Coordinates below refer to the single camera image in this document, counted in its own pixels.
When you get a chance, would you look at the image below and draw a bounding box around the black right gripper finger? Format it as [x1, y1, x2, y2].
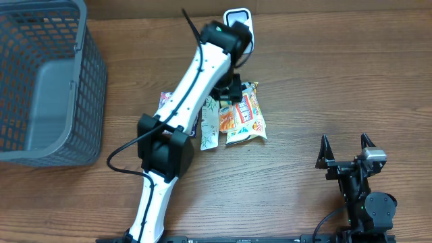
[315, 134, 335, 169]
[360, 133, 376, 149]

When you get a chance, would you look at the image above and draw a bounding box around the orange small snack pack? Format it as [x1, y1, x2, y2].
[219, 101, 236, 133]

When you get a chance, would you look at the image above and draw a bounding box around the white tube gold cap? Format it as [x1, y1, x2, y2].
[200, 96, 219, 151]

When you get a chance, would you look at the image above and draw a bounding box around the yellow snack bag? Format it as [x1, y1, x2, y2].
[225, 82, 267, 145]

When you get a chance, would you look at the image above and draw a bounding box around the purple red snack pack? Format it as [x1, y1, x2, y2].
[158, 92, 198, 138]

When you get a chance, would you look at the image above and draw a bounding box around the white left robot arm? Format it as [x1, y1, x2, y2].
[127, 21, 252, 242]

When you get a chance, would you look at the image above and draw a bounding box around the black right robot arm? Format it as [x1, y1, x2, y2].
[311, 133, 398, 242]

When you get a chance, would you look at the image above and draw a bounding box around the white barcode scanner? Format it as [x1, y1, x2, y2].
[223, 7, 254, 54]

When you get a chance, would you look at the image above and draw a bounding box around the dark grey plastic basket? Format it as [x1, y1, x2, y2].
[1, 0, 107, 167]

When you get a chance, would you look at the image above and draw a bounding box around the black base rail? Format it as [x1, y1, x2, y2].
[95, 234, 397, 243]

